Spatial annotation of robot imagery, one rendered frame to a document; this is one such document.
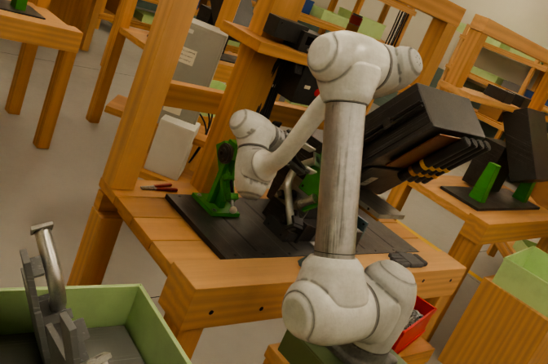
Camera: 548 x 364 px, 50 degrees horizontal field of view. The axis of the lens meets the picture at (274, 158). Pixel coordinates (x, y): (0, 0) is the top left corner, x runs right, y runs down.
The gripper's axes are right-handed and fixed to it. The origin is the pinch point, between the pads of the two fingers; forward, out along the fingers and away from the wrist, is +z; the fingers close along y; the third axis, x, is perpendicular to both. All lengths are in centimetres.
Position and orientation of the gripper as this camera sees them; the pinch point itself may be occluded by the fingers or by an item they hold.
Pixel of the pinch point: (309, 159)
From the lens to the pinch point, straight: 221.0
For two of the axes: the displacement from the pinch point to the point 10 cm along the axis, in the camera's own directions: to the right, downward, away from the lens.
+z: 6.1, 3.2, 7.2
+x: -7.9, 2.7, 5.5
